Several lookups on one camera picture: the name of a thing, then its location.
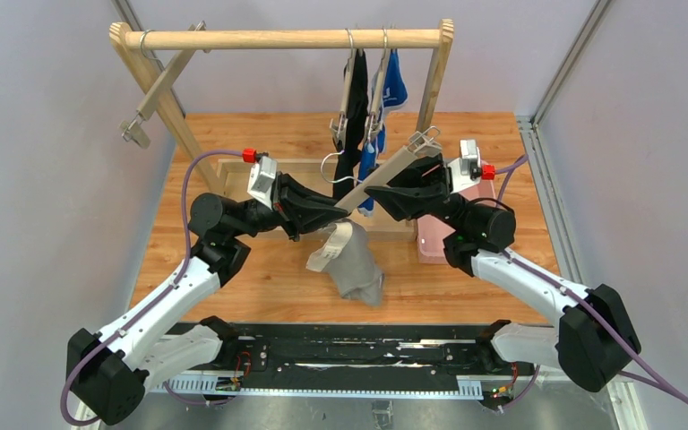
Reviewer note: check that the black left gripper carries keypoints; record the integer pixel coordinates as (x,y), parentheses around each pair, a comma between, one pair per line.
(281,203)

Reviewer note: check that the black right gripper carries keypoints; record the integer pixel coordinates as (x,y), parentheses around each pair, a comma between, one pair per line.
(439,188)

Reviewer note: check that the wooden clip hanger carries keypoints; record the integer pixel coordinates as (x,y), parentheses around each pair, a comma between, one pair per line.
(420,144)
(156,59)

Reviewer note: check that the grey underwear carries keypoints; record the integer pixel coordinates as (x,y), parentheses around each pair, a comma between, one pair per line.
(346,258)

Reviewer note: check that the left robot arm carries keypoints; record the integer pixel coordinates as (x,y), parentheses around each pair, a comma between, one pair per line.
(109,371)

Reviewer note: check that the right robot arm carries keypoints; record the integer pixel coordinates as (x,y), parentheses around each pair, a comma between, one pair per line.
(590,336)

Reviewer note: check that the black underwear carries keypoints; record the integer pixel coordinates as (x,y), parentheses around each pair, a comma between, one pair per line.
(357,112)

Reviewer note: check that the wooden hanger holding blue underwear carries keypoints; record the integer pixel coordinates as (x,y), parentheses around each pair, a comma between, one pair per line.
(373,120)

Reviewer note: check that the wooden hanger holding black underwear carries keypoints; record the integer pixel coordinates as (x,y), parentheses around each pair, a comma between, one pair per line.
(338,126)

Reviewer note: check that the blue underwear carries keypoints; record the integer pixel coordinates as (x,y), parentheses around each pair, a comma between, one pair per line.
(394,97)

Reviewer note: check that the empty wooden clip hanger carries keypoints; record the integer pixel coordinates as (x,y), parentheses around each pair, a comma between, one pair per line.
(156,59)

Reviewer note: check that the pink perforated plastic basket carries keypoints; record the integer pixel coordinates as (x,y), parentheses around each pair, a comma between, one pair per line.
(484,224)

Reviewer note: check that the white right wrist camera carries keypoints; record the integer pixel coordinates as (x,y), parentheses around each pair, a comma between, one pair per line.
(465,171)

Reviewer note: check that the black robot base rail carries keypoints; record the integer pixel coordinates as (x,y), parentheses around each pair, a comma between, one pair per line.
(376,361)

